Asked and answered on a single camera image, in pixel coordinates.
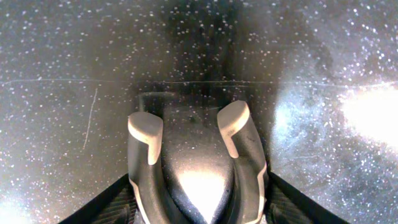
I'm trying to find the pliers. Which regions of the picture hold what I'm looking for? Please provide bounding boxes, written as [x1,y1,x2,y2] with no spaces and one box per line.
[127,99,270,224]

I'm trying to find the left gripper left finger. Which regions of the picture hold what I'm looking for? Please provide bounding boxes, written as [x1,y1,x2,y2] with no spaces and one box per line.
[57,173,137,224]

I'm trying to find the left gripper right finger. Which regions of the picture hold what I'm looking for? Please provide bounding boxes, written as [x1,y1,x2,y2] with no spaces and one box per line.
[264,170,351,224]

